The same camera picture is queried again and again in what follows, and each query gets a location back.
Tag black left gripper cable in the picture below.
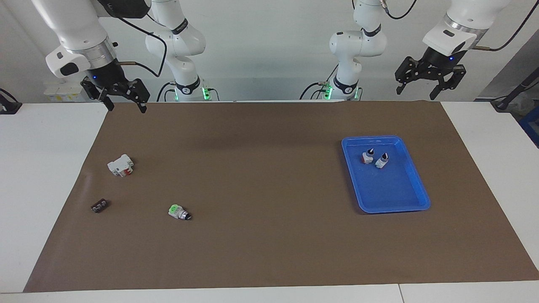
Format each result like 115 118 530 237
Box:
381 0 539 52

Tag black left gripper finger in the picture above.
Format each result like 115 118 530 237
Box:
395 56 427 96
430 63 467 101

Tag brown table mat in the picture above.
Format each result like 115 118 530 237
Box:
23 100 539 293

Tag blue plastic tray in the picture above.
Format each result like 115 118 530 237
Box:
341 135 431 214

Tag selector switch green base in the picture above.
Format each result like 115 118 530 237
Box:
168 205 192 221

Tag black stand pole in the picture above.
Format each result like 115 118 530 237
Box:
491 67 539 112

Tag white box with yellow label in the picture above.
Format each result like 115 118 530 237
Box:
43 81 87 102

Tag black clamp mount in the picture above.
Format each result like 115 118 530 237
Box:
0 88 22 115

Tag black arm base cable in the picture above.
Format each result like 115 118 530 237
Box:
157 82 176 102
300 82 323 101

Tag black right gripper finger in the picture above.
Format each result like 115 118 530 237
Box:
80 78 115 112
120 78 151 114

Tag white circuit breaker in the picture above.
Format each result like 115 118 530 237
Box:
107 154 135 178

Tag blue crate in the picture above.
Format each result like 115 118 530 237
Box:
519 107 539 148

